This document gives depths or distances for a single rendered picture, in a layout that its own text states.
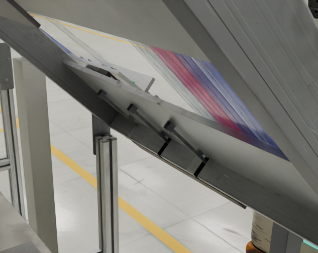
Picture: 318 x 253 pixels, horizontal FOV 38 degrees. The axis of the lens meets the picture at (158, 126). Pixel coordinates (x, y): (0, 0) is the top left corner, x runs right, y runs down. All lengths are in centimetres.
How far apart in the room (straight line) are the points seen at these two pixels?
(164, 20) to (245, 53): 13
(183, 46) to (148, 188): 183
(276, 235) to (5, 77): 105
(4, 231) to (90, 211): 124
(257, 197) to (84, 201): 145
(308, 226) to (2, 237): 48
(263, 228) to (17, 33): 103
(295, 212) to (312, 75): 43
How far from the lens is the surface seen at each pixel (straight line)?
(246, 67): 26
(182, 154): 87
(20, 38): 92
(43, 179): 128
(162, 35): 41
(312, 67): 30
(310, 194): 61
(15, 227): 83
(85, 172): 237
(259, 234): 160
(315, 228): 70
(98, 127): 111
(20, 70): 118
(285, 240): 124
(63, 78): 97
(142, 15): 40
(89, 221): 198
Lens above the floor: 106
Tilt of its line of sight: 21 degrees down
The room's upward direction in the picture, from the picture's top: 1 degrees clockwise
